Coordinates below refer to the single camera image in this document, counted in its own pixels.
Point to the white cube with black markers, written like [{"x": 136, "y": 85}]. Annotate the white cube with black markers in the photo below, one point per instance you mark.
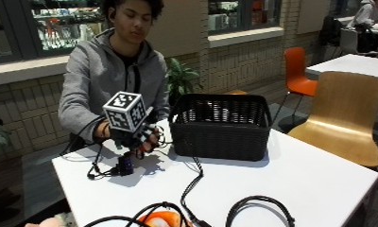
[{"x": 124, "y": 113}]

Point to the small dark purple device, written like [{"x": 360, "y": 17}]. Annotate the small dark purple device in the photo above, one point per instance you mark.
[{"x": 125, "y": 165}]

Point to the black woven basket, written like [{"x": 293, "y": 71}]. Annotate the black woven basket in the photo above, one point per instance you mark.
[{"x": 219, "y": 138}]

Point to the green potted plant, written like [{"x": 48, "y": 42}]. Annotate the green potted plant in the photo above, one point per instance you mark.
[{"x": 182, "y": 78}]

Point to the person in grey hoodie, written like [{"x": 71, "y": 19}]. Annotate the person in grey hoodie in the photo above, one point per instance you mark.
[{"x": 96, "y": 72}]

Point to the wooden chair back edge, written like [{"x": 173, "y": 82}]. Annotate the wooden chair back edge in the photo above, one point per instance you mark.
[{"x": 235, "y": 92}]

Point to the orange soft toy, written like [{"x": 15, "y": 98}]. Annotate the orange soft toy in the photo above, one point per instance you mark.
[{"x": 165, "y": 219}]

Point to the pink soft toy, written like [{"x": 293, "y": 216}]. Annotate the pink soft toy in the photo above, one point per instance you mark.
[{"x": 55, "y": 221}]

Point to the orange plastic chair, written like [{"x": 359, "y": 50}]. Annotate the orange plastic chair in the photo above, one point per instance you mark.
[{"x": 298, "y": 78}]

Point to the dark framed shop window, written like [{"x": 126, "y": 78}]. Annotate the dark framed shop window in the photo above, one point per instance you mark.
[
  {"x": 243, "y": 14},
  {"x": 51, "y": 28}
]

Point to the light wooden chair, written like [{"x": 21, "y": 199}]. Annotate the light wooden chair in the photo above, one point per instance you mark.
[{"x": 343, "y": 119}]

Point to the black jacket on chair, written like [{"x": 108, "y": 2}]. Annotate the black jacket on chair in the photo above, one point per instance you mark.
[{"x": 331, "y": 31}]

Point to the white side table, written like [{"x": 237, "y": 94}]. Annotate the white side table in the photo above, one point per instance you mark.
[{"x": 356, "y": 64}]

